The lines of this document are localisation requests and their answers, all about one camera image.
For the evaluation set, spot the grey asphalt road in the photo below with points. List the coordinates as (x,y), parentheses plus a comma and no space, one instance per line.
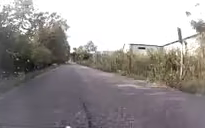
(90,100)

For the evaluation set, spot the overgrown weeds and bushes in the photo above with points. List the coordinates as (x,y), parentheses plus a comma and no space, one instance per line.
(156,66)

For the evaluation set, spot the distant clump of trees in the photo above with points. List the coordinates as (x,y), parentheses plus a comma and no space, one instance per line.
(85,50)

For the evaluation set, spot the road sign on pole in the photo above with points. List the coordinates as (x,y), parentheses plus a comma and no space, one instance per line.
(180,43)

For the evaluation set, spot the dry grass verge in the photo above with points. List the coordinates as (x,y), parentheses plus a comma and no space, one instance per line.
(10,83)

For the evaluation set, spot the row of trees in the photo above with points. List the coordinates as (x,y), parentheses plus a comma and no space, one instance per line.
(23,46)

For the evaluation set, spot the pale flat-roofed building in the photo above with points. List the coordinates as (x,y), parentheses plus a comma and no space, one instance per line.
(146,49)

